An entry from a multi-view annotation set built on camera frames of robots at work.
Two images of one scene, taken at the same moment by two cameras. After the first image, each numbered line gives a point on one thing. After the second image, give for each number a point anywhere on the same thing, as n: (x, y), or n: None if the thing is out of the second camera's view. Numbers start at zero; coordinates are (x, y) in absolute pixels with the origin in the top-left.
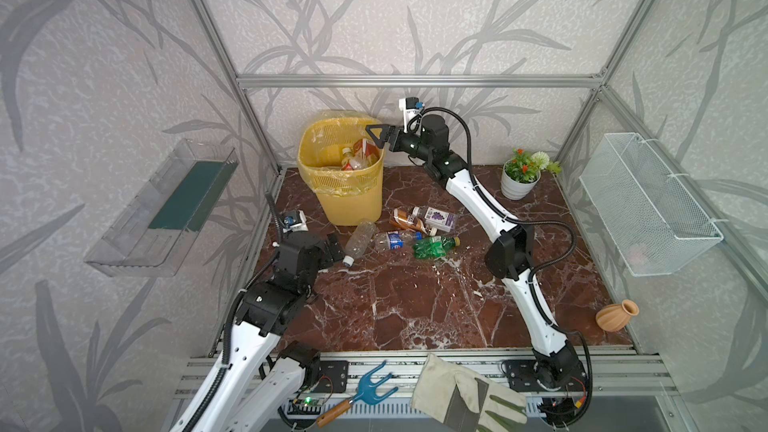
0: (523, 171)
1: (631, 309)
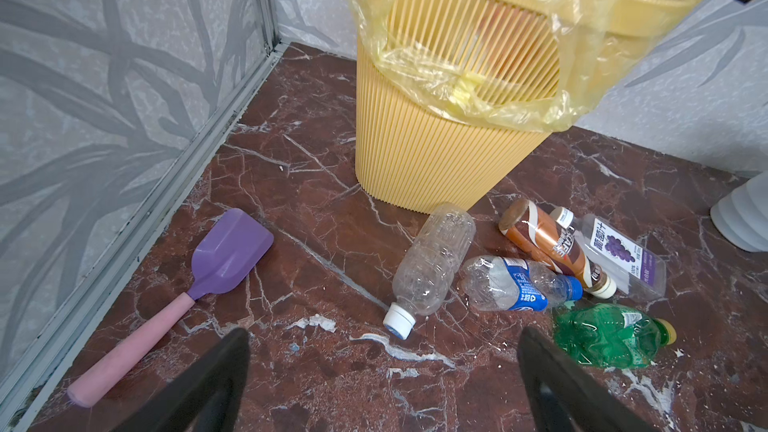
0: (743, 214)
1: None
